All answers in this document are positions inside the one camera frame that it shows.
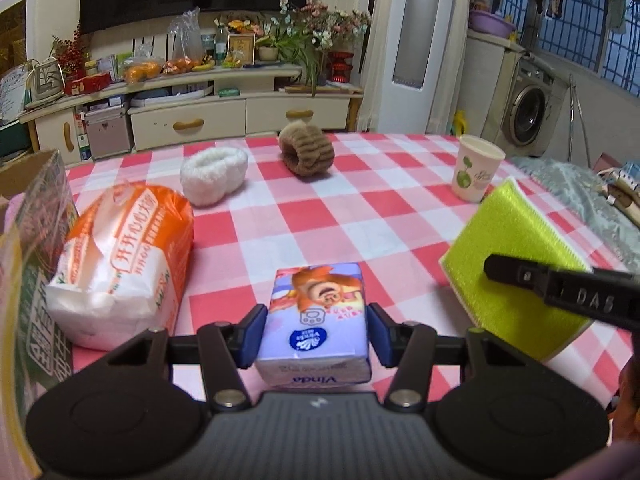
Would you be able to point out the purple cartoon tissue pack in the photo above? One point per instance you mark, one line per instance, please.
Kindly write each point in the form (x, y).
(315, 310)

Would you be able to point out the potted spider plant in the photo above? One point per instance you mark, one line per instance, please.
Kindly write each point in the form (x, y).
(295, 50)

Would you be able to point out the white paper calendar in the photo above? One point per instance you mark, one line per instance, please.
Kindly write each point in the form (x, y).
(12, 95)

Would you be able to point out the person's right forearm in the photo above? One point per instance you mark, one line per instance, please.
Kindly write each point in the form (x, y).
(627, 465)

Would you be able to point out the yellow plastic toy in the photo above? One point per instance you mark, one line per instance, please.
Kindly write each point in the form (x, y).
(461, 122)

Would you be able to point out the yellow green sponge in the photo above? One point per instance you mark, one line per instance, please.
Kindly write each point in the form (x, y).
(505, 240)

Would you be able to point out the metal drying rack pole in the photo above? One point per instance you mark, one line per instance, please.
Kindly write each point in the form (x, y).
(579, 115)

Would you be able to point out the bag of oranges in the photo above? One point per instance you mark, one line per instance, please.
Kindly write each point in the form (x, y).
(142, 71)

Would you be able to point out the brown fluffy sock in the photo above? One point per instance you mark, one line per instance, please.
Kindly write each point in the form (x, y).
(307, 152)

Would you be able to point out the white paper cup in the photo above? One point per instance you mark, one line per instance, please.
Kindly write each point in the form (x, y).
(475, 170)

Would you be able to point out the white fluffy baby shoe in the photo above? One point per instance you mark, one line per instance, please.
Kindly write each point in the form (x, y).
(212, 177)

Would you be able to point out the cardboard box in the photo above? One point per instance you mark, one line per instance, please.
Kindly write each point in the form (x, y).
(25, 175)

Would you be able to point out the cream television cabinet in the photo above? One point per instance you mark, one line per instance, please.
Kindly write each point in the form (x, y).
(210, 117)

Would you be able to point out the person's right hand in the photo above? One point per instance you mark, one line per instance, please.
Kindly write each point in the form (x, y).
(629, 405)

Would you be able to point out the white standing air conditioner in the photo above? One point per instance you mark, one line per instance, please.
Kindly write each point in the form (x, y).
(420, 25)

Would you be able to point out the small green box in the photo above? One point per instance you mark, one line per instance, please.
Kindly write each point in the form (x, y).
(228, 92)

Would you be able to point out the red lantern ornament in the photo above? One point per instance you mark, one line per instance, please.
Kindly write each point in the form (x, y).
(340, 66)

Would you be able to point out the pink storage box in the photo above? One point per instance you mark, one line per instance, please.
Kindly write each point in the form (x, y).
(108, 132)

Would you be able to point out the green glass bottle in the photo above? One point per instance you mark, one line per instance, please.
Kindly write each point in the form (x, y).
(221, 42)

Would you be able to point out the clear plastic bag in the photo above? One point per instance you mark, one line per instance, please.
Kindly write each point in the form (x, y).
(186, 35)

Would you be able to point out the red white checkered tablecloth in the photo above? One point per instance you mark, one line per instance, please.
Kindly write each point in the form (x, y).
(380, 210)

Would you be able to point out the bunch of bananas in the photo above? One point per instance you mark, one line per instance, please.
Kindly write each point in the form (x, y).
(204, 66)

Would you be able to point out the pile of oranges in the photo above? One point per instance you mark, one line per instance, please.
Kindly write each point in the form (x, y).
(180, 66)

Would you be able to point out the silver washing machine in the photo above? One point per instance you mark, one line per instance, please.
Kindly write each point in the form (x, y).
(532, 110)

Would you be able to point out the artificial flower bouquet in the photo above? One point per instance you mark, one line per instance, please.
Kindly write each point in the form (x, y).
(327, 20)

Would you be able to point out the green hanging shirt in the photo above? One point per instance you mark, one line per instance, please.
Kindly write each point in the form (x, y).
(617, 15)

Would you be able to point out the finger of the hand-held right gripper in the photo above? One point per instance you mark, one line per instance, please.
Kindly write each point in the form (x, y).
(575, 296)

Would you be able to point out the red berry branch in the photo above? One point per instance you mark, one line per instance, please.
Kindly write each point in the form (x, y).
(72, 52)

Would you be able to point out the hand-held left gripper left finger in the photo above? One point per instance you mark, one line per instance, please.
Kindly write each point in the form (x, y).
(252, 334)

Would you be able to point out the printed plastic bag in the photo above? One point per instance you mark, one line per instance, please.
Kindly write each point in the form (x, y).
(35, 310)

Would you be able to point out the grey bed blanket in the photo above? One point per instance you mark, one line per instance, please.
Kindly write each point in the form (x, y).
(565, 190)

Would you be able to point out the purple plastic basin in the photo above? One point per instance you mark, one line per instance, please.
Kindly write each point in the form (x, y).
(491, 22)

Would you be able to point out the white handbag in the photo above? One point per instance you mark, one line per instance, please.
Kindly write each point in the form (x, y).
(45, 80)

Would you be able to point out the wooden picture frame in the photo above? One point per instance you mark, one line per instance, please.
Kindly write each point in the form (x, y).
(242, 49)

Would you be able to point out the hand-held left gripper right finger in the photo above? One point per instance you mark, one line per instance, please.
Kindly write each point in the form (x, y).
(377, 334)

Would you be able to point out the orange white tissue bag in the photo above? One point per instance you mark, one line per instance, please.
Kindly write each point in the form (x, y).
(125, 270)

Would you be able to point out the red gift box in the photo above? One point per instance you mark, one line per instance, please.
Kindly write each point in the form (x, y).
(87, 84)

